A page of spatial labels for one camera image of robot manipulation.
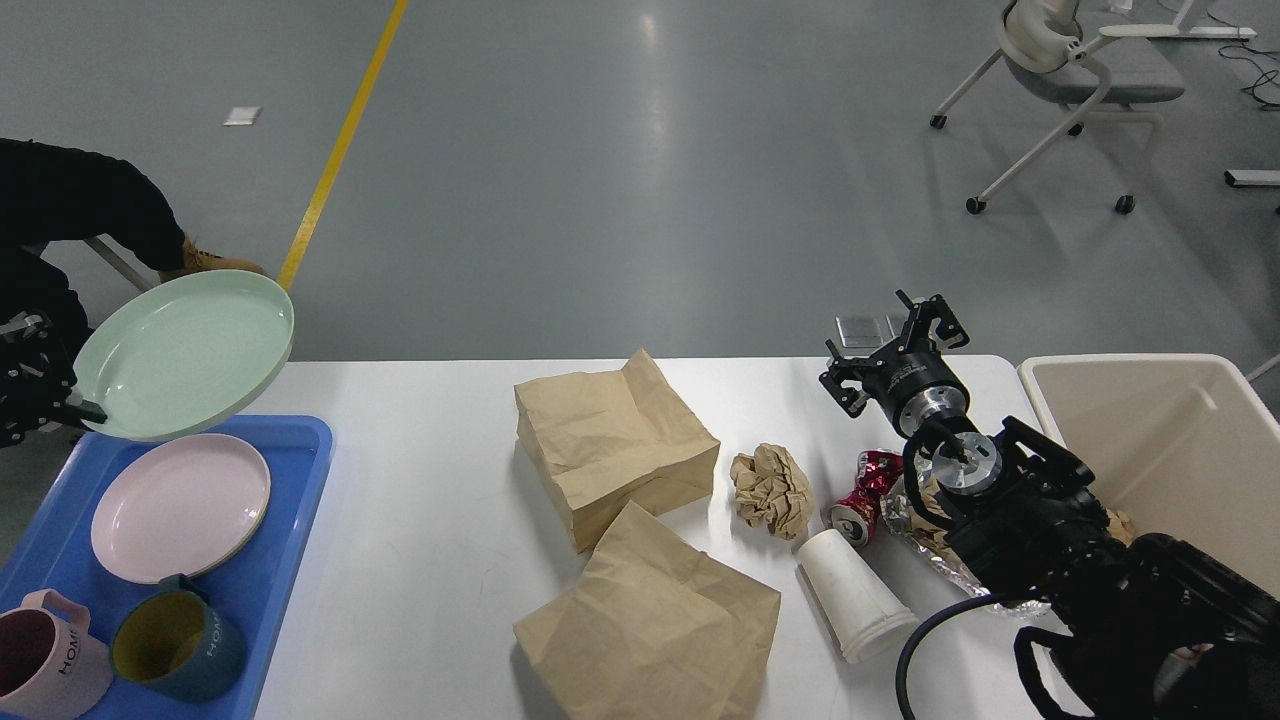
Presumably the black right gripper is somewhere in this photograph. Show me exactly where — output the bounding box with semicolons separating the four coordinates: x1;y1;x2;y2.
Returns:
819;290;972;437

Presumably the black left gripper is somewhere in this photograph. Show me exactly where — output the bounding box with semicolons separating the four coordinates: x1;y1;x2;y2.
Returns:
1;310;108;448

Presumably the green plate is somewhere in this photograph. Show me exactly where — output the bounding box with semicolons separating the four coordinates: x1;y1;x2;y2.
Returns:
73;270;294;442

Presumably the dark teal mug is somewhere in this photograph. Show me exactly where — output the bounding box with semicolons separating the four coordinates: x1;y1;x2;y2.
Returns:
109;574;248;705

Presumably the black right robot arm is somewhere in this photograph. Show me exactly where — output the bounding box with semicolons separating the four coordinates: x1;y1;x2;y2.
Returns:
819;292;1279;719

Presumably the silver floor plate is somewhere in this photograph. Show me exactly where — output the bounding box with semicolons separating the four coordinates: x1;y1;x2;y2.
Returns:
835;313;906;352

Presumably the blue plastic tray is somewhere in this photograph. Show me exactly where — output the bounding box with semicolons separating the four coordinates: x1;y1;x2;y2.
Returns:
1;415;333;719

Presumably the pink plate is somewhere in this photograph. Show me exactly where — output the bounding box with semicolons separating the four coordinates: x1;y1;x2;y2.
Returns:
90;433;273;584

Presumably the grey chair leg with caster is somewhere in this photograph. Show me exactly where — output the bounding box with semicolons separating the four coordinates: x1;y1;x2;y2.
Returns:
84;236;156;292

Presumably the crumpled foil wrapper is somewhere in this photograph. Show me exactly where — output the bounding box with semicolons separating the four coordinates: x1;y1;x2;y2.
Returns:
879;473;1051;620

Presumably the crushed red soda can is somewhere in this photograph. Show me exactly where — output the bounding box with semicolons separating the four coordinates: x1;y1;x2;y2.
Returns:
826;448;904;548

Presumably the crumpled brown paper ball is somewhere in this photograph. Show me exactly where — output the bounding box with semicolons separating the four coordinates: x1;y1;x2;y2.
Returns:
730;443;817;541

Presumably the tan boot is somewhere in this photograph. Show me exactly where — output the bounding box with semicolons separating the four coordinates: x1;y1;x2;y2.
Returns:
156;237;268;283

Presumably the person in black clothes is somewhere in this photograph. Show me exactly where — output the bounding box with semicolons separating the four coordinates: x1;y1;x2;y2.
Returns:
1;138;186;354

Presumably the pink mug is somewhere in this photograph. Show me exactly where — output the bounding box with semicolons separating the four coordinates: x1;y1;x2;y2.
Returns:
1;588;114;719

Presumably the white paper cup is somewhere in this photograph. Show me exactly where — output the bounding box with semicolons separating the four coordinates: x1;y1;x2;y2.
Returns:
797;529;920;664

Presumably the upper brown paper bag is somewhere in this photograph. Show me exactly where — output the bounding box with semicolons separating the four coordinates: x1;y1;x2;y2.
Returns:
515;348;721;553

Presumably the brown paper bag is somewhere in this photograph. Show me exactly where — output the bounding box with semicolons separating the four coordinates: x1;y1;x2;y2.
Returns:
515;348;721;553
515;502;781;719

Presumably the beige plastic bin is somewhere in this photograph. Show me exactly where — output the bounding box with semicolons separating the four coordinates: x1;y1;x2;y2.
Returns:
1018;354;1279;594

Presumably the white office chair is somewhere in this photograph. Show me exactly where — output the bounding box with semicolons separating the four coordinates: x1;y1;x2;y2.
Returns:
931;1;1201;215

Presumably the lower brown paper bag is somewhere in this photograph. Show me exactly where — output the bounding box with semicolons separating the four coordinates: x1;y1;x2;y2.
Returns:
515;502;781;719

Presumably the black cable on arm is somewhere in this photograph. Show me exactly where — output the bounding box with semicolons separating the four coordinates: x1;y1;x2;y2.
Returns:
895;592;1030;720

